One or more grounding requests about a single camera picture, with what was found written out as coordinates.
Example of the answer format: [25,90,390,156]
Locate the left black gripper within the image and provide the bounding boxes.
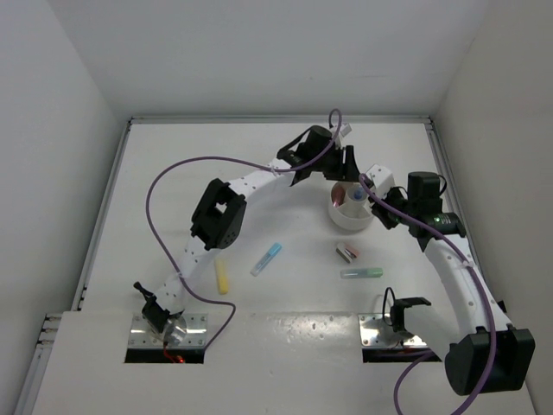
[310,144,361,182]

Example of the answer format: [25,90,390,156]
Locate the pink highlighter pen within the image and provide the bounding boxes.
[331,183,346,208]

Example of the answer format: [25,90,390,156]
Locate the clear spray bottle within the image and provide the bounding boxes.
[347,186,367,202]

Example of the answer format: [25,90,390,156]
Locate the green clear tube pen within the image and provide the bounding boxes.
[340,268,384,279]

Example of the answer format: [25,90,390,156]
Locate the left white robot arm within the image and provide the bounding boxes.
[134,124,359,333]

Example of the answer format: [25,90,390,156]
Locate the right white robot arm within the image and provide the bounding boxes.
[364,165,536,396]

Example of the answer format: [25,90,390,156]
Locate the white round divided container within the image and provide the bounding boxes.
[327,182,373,232]

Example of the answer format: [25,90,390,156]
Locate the pink white stapler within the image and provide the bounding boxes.
[335,242,359,264]

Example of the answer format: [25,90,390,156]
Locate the blue capped glue stick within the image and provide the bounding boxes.
[251,243,282,277]

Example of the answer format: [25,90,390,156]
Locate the yellow highlighter pen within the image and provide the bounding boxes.
[214,258,229,295]

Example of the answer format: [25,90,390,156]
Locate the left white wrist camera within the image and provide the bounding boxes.
[338,124,352,140]

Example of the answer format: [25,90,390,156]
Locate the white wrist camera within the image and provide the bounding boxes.
[365,164,396,199]
[338,124,352,140]

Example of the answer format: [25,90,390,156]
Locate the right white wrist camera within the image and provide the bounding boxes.
[365,164,396,199]

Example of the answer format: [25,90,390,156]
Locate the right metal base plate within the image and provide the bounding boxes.
[358,313,427,350]

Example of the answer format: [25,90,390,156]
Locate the metal base plate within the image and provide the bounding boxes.
[358,313,427,350]
[128,313,208,349]

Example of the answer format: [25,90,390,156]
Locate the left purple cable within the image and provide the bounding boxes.
[145,108,346,351]

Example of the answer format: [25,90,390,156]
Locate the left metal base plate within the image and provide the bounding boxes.
[128,313,208,349]

